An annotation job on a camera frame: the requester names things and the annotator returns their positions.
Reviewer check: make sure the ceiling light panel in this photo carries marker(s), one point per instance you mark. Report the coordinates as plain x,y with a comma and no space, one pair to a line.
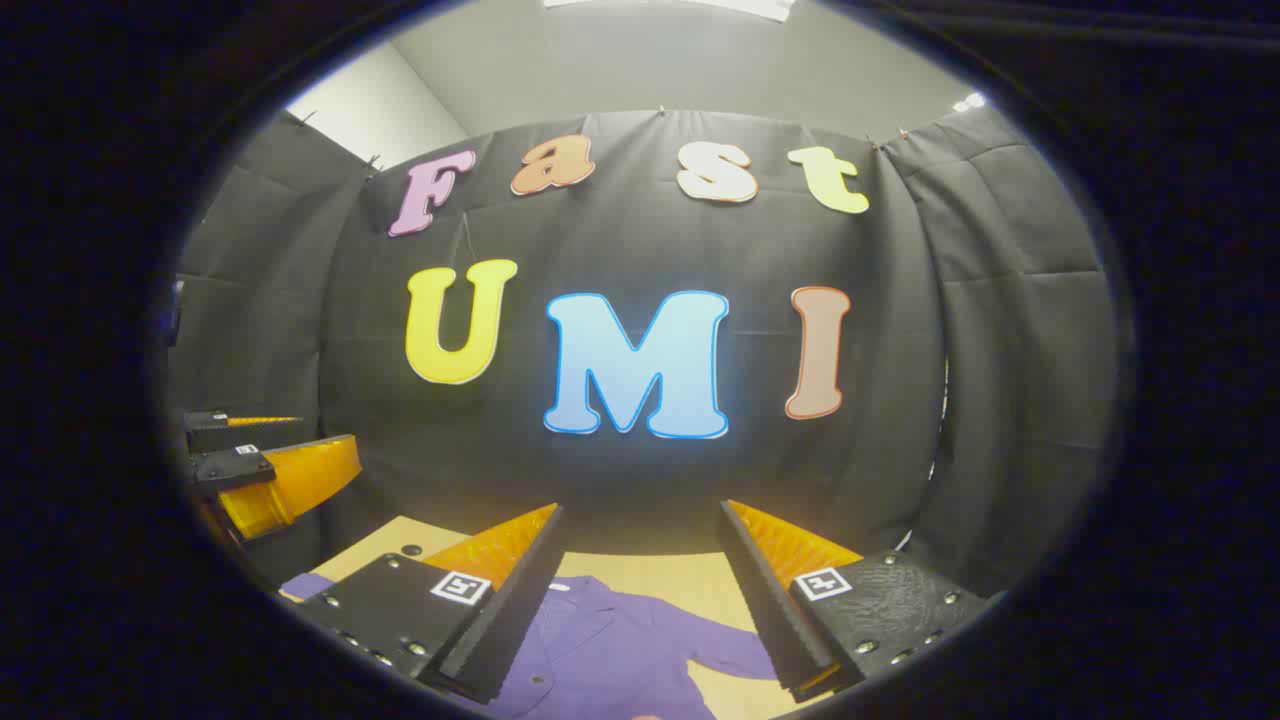
680,6

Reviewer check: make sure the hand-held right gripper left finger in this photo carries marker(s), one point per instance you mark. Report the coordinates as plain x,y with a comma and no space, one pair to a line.
520,600

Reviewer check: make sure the purple button shirt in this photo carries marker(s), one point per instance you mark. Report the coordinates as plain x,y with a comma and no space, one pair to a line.
600,650

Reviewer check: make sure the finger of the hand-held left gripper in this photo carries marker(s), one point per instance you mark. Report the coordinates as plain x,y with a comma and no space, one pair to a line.
300,480
235,432

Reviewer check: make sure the small ceiling spot light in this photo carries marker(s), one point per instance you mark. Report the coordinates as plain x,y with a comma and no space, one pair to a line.
968,101

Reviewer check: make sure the black backdrop cloth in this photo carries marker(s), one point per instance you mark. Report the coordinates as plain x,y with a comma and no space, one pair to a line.
620,230

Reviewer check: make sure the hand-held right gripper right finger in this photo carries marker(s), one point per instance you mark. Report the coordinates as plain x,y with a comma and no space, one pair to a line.
765,600

